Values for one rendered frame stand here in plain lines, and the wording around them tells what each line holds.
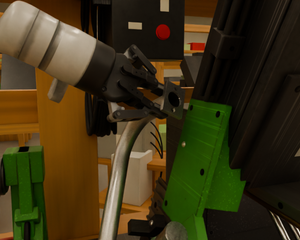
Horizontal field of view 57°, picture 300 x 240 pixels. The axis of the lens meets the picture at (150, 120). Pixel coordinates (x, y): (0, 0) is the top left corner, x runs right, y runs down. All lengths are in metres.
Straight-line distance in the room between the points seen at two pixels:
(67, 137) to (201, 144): 0.39
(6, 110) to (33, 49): 0.46
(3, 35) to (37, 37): 0.04
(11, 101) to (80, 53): 0.46
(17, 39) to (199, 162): 0.30
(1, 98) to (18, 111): 0.05
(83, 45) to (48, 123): 0.37
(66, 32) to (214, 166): 0.27
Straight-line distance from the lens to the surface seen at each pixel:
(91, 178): 0.77
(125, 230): 0.85
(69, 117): 0.72
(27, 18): 0.38
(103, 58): 0.39
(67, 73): 0.38
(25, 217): 0.61
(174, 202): 0.49
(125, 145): 0.52
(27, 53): 0.38
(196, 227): 0.43
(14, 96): 0.81
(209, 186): 0.42
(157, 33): 0.65
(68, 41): 0.38
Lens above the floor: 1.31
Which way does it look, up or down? 9 degrees down
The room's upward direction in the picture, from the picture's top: straight up
